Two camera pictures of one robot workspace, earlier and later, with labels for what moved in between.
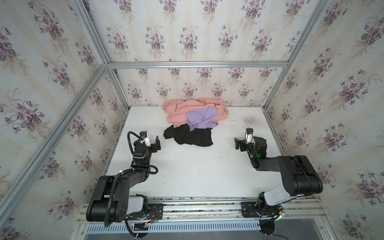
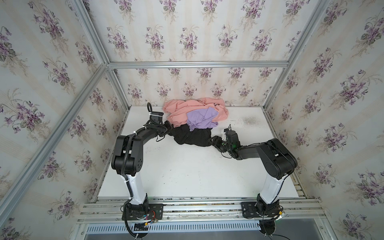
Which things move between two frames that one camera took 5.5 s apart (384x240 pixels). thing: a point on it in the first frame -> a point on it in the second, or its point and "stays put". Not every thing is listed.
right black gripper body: (243, 145) -> (222, 143)
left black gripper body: (153, 147) -> (167, 128)
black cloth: (182, 134) stays put
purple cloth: (201, 118) stays put
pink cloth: (177, 109) stays put
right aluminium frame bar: (316, 15) stays put
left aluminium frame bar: (91, 86) stays put
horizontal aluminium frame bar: (197, 64) stays put
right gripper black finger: (237, 143) -> (217, 141)
